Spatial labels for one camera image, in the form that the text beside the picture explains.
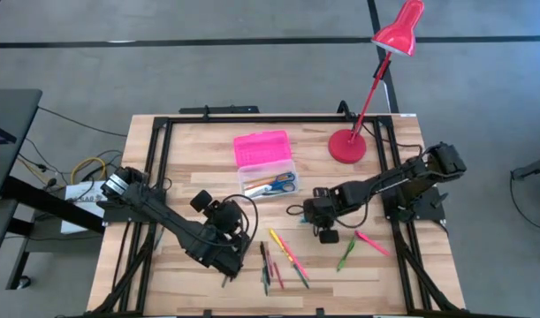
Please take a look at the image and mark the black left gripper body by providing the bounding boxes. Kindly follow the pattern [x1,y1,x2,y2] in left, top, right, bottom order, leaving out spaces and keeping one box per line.
[189,189,254,249]

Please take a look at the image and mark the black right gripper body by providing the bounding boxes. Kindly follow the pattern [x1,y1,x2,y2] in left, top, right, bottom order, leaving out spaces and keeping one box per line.
[312,186,344,246]

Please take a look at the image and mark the yellow highlighter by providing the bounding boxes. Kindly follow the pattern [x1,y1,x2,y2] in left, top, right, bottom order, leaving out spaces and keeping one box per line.
[269,227,293,262]

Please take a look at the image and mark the blue-handled scissors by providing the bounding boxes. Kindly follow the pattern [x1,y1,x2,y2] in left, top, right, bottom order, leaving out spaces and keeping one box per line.
[251,171,297,196]

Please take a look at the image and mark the slim pink marker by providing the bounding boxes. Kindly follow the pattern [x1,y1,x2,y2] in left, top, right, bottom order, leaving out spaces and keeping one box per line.
[277,235,310,281]

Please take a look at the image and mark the pink highlighter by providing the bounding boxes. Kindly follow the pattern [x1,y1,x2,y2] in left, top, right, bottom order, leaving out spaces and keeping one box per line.
[354,229,392,259]

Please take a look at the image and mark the pink-lidded clear pencil box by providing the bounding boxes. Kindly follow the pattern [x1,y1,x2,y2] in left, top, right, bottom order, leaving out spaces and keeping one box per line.
[232,129,300,202]

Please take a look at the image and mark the white cardboard box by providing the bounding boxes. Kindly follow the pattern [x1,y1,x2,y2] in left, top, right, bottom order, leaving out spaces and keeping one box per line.
[59,179,117,235]

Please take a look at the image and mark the long red crayon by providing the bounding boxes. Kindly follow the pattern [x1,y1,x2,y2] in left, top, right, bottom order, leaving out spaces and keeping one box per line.
[272,261,285,291]

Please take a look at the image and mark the red desk lamp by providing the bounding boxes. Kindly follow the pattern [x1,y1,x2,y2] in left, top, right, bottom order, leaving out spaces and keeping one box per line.
[327,0,425,165]

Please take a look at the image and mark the black bar device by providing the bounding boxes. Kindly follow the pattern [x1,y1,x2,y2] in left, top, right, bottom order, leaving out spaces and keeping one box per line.
[178,104,261,116]

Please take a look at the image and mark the black desk base beam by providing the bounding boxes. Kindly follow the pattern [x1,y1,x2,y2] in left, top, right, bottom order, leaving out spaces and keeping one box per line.
[0,175,107,234]

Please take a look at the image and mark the grey stand leg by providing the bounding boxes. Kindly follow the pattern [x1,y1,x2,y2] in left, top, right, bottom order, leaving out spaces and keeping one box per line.
[510,154,540,181]

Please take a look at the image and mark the grey desk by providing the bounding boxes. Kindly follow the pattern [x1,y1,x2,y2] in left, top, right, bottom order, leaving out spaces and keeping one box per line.
[0,88,44,277]

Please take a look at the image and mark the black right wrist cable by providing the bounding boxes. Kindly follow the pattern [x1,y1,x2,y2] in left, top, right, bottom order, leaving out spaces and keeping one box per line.
[285,193,372,231]

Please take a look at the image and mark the black lamp cable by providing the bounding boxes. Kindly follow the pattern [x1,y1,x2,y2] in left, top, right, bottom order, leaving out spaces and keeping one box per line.
[360,123,426,154]

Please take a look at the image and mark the yellow cable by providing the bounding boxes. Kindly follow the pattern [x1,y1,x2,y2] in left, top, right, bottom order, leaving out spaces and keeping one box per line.
[69,155,108,183]

